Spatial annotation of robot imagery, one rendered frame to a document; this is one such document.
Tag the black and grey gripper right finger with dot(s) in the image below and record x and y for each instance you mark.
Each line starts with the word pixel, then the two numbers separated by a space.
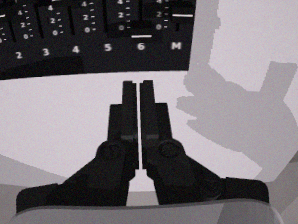
pixel 183 179

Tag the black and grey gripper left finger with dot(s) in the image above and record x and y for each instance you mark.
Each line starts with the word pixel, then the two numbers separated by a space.
pixel 105 179

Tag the black lighting desk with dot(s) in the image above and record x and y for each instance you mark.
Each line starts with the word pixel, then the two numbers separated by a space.
pixel 94 36

